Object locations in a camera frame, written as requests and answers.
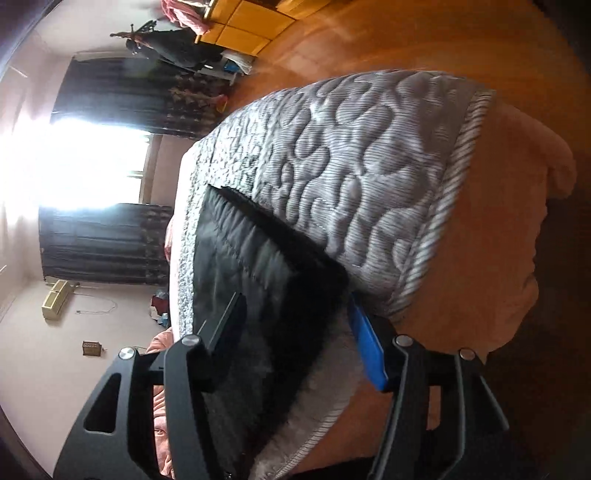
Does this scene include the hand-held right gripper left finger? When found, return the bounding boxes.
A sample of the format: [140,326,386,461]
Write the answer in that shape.
[53,292,247,480]

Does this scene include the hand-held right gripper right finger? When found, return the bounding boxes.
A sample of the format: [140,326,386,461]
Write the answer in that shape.
[347,302,511,480]

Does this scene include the black pants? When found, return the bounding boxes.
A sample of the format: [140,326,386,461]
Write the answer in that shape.
[191,184,365,480]

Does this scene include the pink comforter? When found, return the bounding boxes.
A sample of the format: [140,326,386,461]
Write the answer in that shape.
[147,325,178,478]

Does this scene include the nightstand clutter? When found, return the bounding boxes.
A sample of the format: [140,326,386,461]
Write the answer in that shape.
[150,288,172,324]

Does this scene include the cream air conditioner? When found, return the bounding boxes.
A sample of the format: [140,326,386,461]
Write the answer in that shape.
[41,279,79,319]

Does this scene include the bright window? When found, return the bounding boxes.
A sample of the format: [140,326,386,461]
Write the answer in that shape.
[0,111,154,213]

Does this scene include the white bag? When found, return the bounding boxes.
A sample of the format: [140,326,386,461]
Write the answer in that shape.
[217,50,257,75]

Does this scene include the dark coat on rack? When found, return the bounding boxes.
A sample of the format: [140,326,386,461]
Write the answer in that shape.
[110,21,222,71]

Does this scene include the yellow wooden cabinet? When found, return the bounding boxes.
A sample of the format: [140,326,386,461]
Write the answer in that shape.
[194,0,333,56]

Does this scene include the pink clothes pile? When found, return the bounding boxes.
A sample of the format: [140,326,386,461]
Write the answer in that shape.
[159,0,211,35]

